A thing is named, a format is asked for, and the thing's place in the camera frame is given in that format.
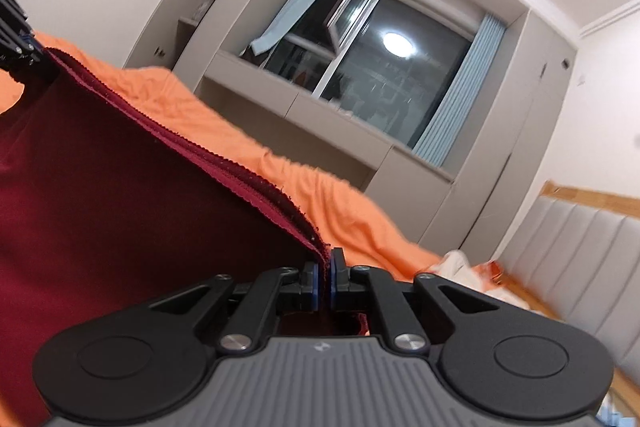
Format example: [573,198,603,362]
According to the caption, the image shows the open window sash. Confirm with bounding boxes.
[327,0,387,56]

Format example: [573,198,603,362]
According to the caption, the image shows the white garment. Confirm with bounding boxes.
[440,249,531,308]

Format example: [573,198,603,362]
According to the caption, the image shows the grey padded wooden headboard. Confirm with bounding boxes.
[492,179,640,375]

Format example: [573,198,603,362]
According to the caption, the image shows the glass window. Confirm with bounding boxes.
[240,0,482,154]

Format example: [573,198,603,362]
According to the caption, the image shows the dark red shirt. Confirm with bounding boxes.
[0,48,371,427]

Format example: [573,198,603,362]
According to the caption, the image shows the orange blanket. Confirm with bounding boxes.
[0,33,493,280]

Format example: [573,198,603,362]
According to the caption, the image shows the tall grey closed wardrobe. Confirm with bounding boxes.
[417,12,577,254]

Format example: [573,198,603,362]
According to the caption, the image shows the grey window cabinet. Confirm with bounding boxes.
[192,52,457,198]

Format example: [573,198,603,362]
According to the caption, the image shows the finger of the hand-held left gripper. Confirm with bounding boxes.
[0,0,32,42]
[0,38,51,82]

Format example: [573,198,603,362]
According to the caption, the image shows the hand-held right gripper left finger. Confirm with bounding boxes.
[150,262,321,353]

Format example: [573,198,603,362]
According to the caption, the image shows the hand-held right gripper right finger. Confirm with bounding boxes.
[327,248,501,353]

